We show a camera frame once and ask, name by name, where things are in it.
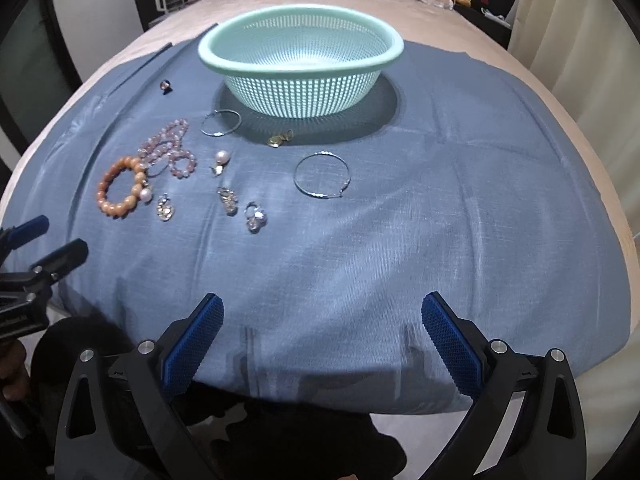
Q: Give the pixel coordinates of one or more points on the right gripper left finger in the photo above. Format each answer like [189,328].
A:
[117,421]

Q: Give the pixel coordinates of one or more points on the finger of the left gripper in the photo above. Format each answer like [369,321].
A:
[62,261]
[18,236]

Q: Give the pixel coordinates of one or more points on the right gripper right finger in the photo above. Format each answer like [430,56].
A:
[548,440]

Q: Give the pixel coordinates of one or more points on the white pearl earring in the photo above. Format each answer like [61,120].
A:
[146,195]

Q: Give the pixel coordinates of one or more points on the large silver hoop earring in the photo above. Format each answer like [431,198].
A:
[322,175]

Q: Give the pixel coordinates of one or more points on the left hand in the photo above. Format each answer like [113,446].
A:
[13,373]

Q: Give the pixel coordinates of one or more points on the crystal round pendant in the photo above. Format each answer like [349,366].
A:
[165,210]

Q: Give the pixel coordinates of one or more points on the dark framed glass door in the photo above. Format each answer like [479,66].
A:
[38,75]

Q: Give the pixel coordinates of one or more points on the crystal silver earring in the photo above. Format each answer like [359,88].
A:
[229,200]

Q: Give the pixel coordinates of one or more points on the pearl drop earring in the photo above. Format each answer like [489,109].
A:
[221,160]

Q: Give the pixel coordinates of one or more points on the small silver hoop earring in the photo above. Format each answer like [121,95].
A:
[220,123]

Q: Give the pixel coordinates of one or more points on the mint green plastic basket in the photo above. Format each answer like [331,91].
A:
[301,60]

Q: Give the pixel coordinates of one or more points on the cream curtain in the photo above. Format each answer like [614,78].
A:
[584,52]

